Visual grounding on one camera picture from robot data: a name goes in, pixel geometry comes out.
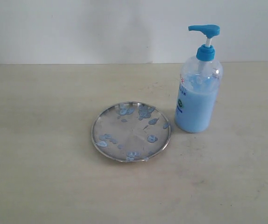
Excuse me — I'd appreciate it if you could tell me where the blue soap pump bottle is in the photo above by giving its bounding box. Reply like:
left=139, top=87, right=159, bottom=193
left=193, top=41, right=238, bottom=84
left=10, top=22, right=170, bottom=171
left=175, top=25, right=223, bottom=133

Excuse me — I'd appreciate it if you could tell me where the round stainless steel plate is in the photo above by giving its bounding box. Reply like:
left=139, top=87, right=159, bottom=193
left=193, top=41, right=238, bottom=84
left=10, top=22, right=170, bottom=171
left=91, top=101, right=171, bottom=162

